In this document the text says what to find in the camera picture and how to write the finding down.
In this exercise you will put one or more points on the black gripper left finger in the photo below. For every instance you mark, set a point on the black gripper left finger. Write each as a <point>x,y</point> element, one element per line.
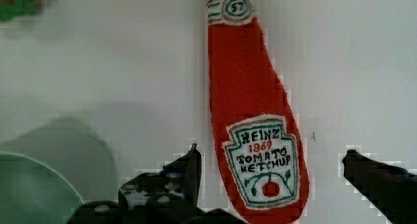
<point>180,178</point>

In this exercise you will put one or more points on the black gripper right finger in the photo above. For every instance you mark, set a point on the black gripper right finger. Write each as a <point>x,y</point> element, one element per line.
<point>392,190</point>

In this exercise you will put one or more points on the red plush ketchup bottle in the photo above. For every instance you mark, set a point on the red plush ketchup bottle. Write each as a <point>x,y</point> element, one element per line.
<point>257,141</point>

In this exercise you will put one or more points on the red strawberry toy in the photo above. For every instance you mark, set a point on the red strawberry toy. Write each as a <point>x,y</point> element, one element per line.
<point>10,9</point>

